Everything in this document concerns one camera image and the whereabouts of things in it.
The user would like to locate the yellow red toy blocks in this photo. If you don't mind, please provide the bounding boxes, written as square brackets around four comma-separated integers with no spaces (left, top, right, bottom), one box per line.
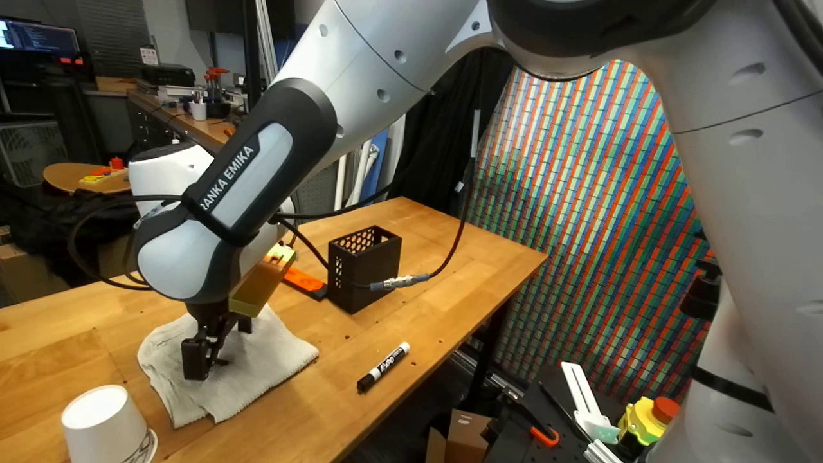
[78,155,131,191]

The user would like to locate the colourful striped backdrop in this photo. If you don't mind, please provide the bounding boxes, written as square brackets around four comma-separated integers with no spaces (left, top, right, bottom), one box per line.
[467,58,718,410]

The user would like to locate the black device on workbench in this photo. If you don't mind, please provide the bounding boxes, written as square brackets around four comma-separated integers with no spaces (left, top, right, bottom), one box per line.
[139,61,198,88]

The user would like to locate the dark computer monitor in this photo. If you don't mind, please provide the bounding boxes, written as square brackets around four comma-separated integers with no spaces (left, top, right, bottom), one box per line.
[0,16,86,60]

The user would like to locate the black table leg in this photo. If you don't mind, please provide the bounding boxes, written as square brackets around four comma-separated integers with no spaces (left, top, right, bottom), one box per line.
[469,299,518,415]

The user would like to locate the black white marker pen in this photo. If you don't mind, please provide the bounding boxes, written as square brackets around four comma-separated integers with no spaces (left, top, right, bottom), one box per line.
[355,341,415,396]

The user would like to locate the wooden workbench with drawers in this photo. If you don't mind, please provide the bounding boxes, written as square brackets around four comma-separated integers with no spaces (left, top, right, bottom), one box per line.
[86,74,242,153]

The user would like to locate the flat orange strip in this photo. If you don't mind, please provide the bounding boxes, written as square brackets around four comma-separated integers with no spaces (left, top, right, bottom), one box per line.
[282,265,333,299]

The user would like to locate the white terry towel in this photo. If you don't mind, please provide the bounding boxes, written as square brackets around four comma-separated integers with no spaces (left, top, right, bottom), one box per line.
[136,303,323,429]

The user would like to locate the tan wrist camera box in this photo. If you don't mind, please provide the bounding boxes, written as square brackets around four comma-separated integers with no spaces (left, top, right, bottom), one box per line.
[228,243,298,320]

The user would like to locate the large white paper cup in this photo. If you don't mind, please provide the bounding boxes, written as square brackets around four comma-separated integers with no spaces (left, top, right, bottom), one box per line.
[60,383,162,463]

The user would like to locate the black perforated box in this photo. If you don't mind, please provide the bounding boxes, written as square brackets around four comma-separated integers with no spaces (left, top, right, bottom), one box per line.
[328,223,405,317]

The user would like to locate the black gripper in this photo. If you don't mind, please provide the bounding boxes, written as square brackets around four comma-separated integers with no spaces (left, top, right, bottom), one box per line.
[180,293,257,383]

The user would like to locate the black cable with metal plug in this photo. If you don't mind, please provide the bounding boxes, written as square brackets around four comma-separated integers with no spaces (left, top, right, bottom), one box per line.
[273,106,483,299]

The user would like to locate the brown cardboard box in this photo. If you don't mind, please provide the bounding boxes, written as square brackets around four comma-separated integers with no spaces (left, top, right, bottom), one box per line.
[426,406,498,463]

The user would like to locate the orange handled tool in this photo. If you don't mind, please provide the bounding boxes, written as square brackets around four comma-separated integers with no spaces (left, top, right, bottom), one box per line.
[513,402,564,451]

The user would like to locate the round wooden side table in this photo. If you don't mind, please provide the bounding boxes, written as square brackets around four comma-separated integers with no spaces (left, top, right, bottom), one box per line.
[42,160,136,198]

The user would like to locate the white metal bracket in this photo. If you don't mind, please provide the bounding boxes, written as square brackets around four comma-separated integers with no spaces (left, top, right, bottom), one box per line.
[559,361,621,446]

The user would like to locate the yellow red emergency stop button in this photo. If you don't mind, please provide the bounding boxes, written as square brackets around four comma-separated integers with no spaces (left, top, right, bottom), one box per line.
[618,395,684,451]

